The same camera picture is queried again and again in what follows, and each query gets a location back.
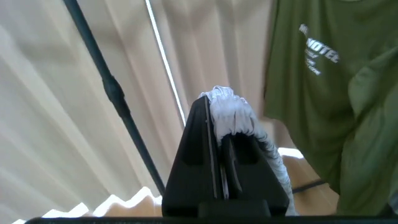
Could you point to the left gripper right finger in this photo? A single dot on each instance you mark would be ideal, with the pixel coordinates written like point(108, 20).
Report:
point(255, 183)

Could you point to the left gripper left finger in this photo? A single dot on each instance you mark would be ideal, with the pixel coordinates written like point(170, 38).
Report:
point(199, 180)

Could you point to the pale grey shorts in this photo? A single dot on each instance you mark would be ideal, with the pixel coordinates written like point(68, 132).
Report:
point(233, 115)

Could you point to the green printed shirt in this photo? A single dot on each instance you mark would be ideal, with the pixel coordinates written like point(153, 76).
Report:
point(311, 109)

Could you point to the black clothes rack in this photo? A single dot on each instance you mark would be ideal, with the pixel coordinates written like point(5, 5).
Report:
point(113, 90)

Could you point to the beige curtain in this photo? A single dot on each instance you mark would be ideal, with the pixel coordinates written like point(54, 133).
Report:
point(46, 93)

